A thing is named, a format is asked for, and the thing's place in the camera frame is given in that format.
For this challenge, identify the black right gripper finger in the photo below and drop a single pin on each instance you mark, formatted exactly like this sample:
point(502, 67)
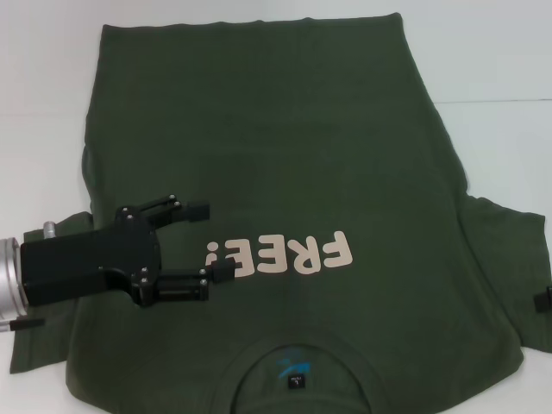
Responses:
point(543, 302)

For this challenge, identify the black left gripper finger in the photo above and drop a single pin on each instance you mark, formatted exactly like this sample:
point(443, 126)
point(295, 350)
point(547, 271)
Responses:
point(181, 286)
point(177, 211)

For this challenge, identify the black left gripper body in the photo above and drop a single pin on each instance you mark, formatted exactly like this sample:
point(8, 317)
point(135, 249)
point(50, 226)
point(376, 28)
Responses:
point(86, 263)

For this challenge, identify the dark green FREE T-shirt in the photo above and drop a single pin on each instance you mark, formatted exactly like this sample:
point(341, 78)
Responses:
point(276, 129)

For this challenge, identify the small silver cylinder stub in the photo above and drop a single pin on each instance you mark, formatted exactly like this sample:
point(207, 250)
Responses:
point(49, 230)

